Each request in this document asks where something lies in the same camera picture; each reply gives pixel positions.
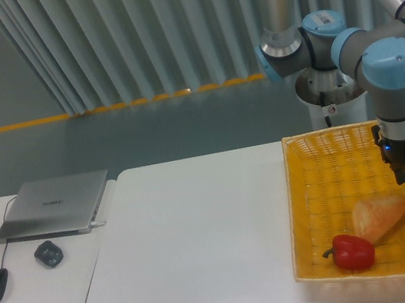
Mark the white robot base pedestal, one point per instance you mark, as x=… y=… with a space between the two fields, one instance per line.
x=332 y=98

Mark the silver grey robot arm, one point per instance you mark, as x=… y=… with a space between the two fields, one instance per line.
x=374 y=59

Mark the bread loaf piece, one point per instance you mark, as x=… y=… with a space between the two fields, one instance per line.
x=374 y=217

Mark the yellow woven basket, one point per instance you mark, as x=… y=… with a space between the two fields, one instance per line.
x=338 y=185

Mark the red bell pepper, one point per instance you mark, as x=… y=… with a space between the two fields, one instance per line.
x=350 y=252

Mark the grey pleated curtain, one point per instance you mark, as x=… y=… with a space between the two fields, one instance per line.
x=108 y=53

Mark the silver closed laptop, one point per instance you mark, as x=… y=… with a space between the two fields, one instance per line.
x=55 y=207

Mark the small black puck device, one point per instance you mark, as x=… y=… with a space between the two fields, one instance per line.
x=49 y=254

